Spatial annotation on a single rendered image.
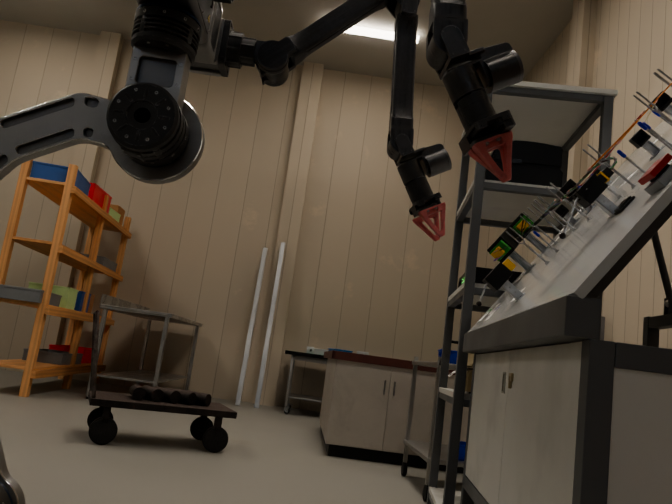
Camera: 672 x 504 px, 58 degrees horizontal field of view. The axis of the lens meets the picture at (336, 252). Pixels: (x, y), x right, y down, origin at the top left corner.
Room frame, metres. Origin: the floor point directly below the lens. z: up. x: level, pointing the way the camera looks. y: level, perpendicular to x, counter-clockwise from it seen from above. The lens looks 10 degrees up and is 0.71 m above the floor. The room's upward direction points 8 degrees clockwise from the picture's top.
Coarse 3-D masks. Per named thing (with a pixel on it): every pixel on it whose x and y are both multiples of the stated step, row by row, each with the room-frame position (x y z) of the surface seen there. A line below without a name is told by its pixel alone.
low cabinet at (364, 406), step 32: (352, 384) 4.79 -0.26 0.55; (384, 384) 4.78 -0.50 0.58; (416, 384) 4.80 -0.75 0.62; (448, 384) 4.81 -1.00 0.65; (320, 416) 6.31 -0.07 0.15; (352, 416) 4.79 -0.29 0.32; (384, 416) 4.79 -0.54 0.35; (416, 416) 4.80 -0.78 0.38; (448, 416) 4.81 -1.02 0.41; (352, 448) 4.84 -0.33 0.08; (384, 448) 4.80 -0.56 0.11
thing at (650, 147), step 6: (636, 132) 1.44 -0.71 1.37; (642, 132) 1.42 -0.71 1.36; (630, 138) 1.45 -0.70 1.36; (636, 138) 1.44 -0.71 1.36; (642, 138) 1.43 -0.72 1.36; (648, 138) 1.41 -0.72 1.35; (636, 144) 1.43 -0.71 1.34; (642, 144) 1.42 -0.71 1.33; (648, 144) 1.44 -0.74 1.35; (654, 144) 1.42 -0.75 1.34; (648, 150) 1.43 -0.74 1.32; (654, 150) 1.44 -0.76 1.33; (660, 150) 1.42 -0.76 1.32; (654, 156) 1.43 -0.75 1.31
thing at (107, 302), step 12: (108, 300) 6.60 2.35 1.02; (120, 300) 7.02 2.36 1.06; (120, 312) 6.93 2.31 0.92; (132, 312) 6.41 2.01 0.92; (144, 312) 6.41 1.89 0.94; (156, 312) 6.42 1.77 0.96; (168, 324) 6.48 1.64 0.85; (192, 324) 7.86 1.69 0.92; (144, 348) 8.32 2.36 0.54; (192, 348) 8.34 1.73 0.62; (192, 360) 8.34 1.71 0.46; (120, 372) 7.23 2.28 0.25; (132, 372) 7.53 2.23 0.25; (144, 372) 7.85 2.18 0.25; (156, 372) 6.45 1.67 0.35; (156, 384) 6.45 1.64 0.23
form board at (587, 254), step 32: (640, 160) 1.65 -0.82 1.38; (608, 192) 1.72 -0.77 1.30; (640, 192) 1.17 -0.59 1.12; (576, 224) 1.79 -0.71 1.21; (608, 224) 1.21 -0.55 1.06; (640, 224) 0.96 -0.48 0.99; (544, 256) 1.88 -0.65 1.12; (576, 256) 1.26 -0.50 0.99; (608, 256) 0.96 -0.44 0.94; (544, 288) 1.30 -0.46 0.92; (576, 288) 0.97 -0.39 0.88
